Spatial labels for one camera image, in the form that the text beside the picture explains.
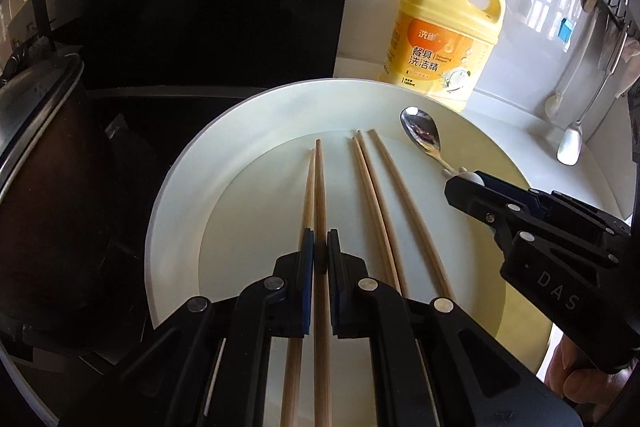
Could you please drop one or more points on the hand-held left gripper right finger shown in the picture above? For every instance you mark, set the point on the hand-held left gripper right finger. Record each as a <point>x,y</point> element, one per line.
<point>336,282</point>

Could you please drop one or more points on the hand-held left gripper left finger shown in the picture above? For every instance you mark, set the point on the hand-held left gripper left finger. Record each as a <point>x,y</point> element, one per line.
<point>307,282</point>

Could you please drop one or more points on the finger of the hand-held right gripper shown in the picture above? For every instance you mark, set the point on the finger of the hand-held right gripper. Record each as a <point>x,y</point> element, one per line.
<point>475,204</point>
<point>575,214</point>

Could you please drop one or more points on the white round plastic basin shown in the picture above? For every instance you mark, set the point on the white round plastic basin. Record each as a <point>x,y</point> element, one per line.
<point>250,207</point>

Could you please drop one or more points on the person's right hand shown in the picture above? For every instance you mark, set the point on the person's right hand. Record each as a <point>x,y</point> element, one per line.
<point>575,382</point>

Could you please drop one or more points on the metal spatula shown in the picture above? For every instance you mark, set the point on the metal spatula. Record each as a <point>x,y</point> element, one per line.
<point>570,147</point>

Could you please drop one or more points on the white plastic ladle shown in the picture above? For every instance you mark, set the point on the white plastic ladle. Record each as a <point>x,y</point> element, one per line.
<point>553,104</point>

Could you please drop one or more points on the yellow dish soap bottle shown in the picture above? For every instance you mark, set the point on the yellow dish soap bottle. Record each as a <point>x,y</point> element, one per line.
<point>440,57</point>

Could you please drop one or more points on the pale hanging cloth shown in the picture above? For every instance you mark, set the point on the pale hanging cloth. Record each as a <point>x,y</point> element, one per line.
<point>630,67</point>

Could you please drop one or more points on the blue silicone brush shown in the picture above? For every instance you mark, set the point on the blue silicone brush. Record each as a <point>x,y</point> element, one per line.
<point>566,30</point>

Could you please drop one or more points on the dark brown cooking pot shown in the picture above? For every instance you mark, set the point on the dark brown cooking pot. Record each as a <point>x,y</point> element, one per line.
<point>60,232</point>

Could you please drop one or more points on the black gas stove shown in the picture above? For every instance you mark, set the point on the black gas stove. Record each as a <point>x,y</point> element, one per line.
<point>200,7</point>

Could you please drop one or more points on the metal pot lid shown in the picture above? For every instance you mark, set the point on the metal pot lid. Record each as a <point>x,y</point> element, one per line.
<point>30,107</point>

